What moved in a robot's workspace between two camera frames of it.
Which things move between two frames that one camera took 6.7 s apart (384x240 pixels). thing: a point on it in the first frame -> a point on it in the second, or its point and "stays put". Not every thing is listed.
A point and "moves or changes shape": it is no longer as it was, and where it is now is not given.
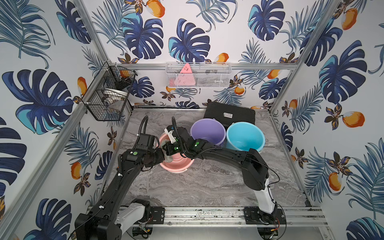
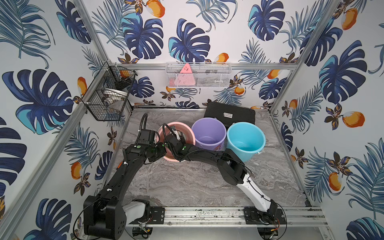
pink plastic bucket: (179, 164) moves or changes shape
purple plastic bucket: (211, 130) stays put
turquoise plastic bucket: (243, 136) stays put
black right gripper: (167, 147) stays put
